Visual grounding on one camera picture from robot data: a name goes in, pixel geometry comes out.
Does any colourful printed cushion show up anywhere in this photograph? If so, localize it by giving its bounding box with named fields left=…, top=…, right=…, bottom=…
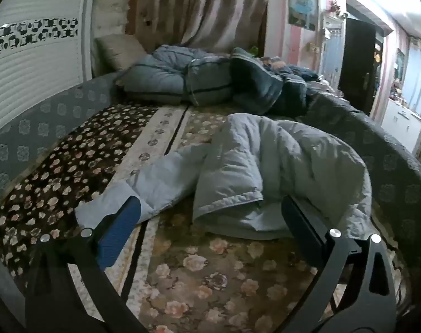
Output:
left=261, top=55, right=291, bottom=73

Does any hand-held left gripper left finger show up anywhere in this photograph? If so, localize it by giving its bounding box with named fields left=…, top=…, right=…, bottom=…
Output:
left=25, top=195, right=152, bottom=333

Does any dark blue quilt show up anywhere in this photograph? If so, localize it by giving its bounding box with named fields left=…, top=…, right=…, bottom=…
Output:
left=229, top=47, right=322, bottom=116

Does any dark door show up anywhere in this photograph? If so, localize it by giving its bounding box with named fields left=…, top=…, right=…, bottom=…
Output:
left=337, top=5, right=384, bottom=113

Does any beige pillow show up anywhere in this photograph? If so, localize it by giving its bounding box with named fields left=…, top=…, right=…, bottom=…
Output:
left=95, top=35, right=148, bottom=72

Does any artificial flower decoration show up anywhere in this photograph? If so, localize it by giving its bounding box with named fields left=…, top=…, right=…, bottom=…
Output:
left=326, top=0, right=350, bottom=18

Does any blue window curtain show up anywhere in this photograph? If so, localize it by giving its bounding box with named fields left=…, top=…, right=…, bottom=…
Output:
left=403, top=36, right=421, bottom=122

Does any wall poster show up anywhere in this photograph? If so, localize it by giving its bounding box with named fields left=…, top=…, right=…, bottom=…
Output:
left=287, top=0, right=318, bottom=32

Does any white wardrobe sliding door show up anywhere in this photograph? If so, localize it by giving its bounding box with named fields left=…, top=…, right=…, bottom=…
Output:
left=0, top=0, right=100, bottom=139

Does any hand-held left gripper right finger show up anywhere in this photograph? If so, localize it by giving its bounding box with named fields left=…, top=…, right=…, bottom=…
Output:
left=281, top=195, right=398, bottom=333

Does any grey patterned bed edge cover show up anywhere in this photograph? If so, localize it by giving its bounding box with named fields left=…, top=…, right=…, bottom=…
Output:
left=299, top=92, right=421, bottom=247
left=0, top=72, right=119, bottom=205

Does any white cabinet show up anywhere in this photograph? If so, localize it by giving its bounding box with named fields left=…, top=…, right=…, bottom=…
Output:
left=380, top=97, right=421, bottom=153

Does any white storage sack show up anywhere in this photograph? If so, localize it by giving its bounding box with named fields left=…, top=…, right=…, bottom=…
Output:
left=92, top=0, right=130, bottom=37

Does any light blue puffer jacket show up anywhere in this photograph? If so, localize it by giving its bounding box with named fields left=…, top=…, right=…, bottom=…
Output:
left=74, top=113, right=377, bottom=241

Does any small wall picture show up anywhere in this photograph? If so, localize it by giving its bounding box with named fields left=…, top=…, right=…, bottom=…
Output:
left=392, top=48, right=406, bottom=80

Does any beige patterned curtain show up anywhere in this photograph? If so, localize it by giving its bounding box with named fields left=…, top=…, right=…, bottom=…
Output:
left=136, top=0, right=271, bottom=56

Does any grey-blue striped quilt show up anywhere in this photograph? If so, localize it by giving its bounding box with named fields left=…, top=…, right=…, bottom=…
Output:
left=116, top=44, right=236, bottom=107

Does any white framed mirror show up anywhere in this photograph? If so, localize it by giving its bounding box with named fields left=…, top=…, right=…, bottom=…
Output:
left=318, top=10, right=346, bottom=91

